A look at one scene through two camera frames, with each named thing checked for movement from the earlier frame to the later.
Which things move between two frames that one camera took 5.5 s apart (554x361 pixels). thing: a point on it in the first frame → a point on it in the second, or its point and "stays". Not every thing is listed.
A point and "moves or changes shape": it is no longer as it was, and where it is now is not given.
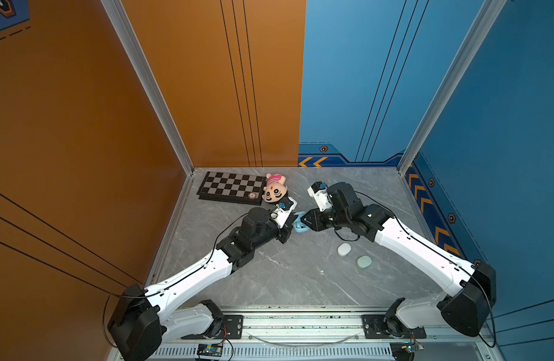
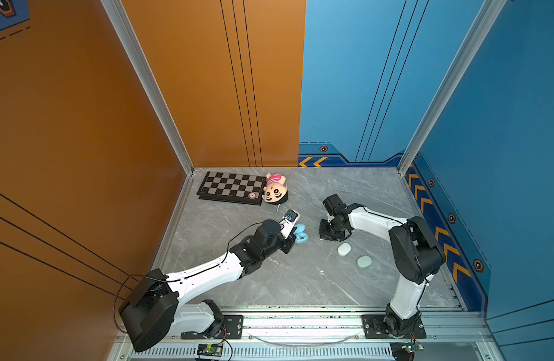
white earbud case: x=344 y=249 stays
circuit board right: x=409 y=347 stays
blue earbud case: x=298 y=225 moves or changes shape
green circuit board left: x=210 y=350 stays
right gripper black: x=315 y=219 → x=324 y=235
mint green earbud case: x=363 y=262 stays
